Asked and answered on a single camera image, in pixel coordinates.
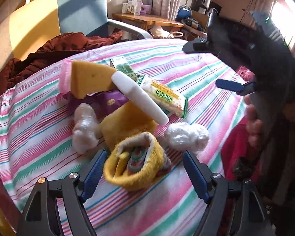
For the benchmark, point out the purple snack packet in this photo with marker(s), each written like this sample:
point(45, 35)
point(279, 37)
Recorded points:
point(103, 103)

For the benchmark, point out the dark red jacket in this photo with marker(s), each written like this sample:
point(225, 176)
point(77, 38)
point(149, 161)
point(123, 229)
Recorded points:
point(54, 50)

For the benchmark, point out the green cracker packet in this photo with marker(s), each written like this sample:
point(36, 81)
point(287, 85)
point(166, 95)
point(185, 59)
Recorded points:
point(165, 97)

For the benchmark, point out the striped bed sheet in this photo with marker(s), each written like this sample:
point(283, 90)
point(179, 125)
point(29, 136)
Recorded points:
point(35, 139)

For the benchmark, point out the person's right hand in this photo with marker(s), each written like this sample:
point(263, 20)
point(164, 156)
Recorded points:
point(254, 126)

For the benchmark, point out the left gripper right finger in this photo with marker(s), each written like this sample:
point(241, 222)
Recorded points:
point(199, 175)

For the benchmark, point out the yellow sponge wedge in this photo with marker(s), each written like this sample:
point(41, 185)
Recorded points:
point(88, 78)

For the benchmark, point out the wooden side table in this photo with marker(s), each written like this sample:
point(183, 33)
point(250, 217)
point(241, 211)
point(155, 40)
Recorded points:
point(147, 21)

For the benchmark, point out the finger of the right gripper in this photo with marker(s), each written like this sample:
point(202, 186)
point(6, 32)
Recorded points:
point(238, 88)
point(199, 45)

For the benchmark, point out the white plastic tube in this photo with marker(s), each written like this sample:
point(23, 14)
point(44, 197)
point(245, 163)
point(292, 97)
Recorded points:
point(139, 97)

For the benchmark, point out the clear plastic wrap ball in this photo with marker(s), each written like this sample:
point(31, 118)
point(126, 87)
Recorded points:
point(86, 129)

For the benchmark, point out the tricolour armchair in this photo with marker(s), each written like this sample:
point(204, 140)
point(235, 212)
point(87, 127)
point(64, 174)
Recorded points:
point(41, 20)

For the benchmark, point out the white boxes on table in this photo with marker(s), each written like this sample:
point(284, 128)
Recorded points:
point(136, 7)

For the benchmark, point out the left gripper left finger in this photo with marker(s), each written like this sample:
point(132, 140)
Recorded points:
point(90, 175)

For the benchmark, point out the yellow knitted sock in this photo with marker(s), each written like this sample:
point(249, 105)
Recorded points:
point(137, 159)

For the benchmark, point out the green small box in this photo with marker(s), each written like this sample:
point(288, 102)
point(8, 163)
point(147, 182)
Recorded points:
point(121, 64)

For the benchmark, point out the red pink blanket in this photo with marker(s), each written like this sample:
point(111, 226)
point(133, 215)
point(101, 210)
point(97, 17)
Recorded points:
point(237, 150)

